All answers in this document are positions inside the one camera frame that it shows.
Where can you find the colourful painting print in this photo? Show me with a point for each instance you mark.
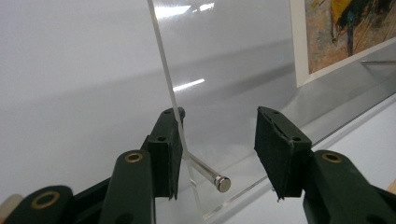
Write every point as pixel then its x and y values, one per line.
pixel 342 34

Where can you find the long metal standoff rod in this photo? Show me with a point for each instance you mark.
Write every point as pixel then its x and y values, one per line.
pixel 211 175
pixel 379 62

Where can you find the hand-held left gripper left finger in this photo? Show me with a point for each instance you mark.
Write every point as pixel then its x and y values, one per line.
pixel 166 155

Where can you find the clear acrylic photo frame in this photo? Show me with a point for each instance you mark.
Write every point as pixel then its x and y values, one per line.
pixel 230 93

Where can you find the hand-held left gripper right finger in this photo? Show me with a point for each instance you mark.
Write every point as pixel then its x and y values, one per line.
pixel 280 152

